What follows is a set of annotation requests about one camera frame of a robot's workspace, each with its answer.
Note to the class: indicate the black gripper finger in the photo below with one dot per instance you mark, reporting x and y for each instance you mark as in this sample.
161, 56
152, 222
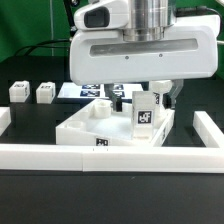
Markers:
174, 92
116, 100

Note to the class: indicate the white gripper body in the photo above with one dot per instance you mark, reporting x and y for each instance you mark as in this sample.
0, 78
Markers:
188, 50

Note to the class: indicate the white square tabletop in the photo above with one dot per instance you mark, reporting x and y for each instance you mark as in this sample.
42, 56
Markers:
84, 128

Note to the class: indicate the white AprilTag base sheet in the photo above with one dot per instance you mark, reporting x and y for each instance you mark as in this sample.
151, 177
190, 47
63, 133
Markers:
72, 91

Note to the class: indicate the white U-shaped fence obstacle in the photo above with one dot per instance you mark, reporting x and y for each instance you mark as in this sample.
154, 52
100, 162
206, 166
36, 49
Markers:
111, 159

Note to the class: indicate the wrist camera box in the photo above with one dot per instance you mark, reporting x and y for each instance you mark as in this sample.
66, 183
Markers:
103, 14

